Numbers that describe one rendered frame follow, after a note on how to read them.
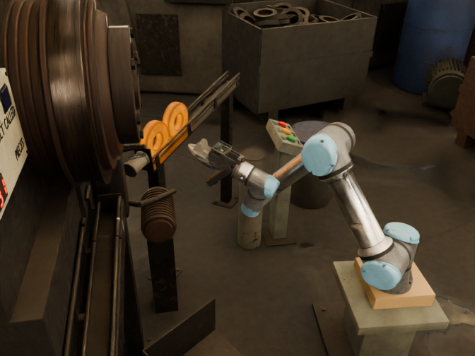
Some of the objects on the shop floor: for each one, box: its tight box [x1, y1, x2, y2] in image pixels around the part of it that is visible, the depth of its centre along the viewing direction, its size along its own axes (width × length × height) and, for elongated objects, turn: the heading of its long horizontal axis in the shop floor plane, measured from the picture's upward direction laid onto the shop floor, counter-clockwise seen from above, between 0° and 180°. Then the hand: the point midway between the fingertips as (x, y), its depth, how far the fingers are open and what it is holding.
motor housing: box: [141, 186, 179, 314], centre depth 182 cm, size 13×22×54 cm, turn 9°
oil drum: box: [391, 0, 475, 95], centre depth 401 cm, size 59×59×89 cm
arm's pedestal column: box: [312, 301, 431, 356], centre depth 172 cm, size 40×40×26 cm
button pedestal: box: [262, 119, 303, 247], centre depth 218 cm, size 16×24×62 cm, turn 9°
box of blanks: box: [222, 0, 377, 124], centre depth 369 cm, size 103×83×77 cm
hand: (191, 147), depth 165 cm, fingers closed
